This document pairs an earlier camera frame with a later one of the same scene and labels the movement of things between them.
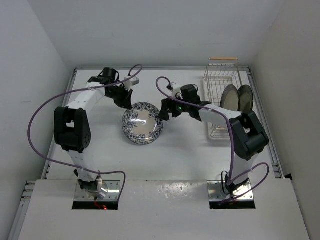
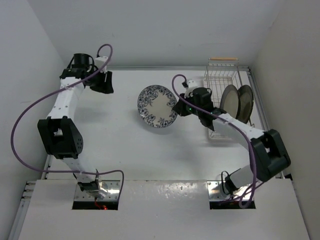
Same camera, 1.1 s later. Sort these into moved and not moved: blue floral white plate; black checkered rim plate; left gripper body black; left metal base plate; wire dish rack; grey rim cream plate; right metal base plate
Moved: blue floral white plate; left gripper body black
Not moved: black checkered rim plate; left metal base plate; right metal base plate; wire dish rack; grey rim cream plate
